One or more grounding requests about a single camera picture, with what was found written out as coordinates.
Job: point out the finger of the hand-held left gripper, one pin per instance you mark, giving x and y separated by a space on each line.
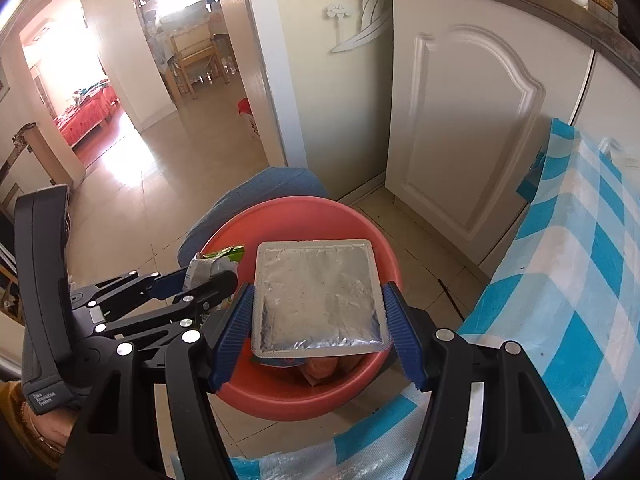
165 287
210 292

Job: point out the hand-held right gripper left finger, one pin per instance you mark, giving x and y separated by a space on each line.
232 330

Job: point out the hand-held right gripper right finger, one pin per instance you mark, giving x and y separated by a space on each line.
402 340

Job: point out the green and white wrapper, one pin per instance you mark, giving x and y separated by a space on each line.
220 257

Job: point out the silver foil pouch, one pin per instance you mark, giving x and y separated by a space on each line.
315 300

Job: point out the red plastic basin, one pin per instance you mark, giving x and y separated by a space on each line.
310 220

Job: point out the person's left forearm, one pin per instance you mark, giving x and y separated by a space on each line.
50 425

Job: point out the bed with red cover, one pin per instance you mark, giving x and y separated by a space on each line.
85 115

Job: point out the red and white basket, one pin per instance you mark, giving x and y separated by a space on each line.
250 117

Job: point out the blue checked tablecloth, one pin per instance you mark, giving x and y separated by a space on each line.
575 260

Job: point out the wooden chair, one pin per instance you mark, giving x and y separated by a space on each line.
197 60

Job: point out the grey flower wall decal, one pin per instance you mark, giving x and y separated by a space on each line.
367 15

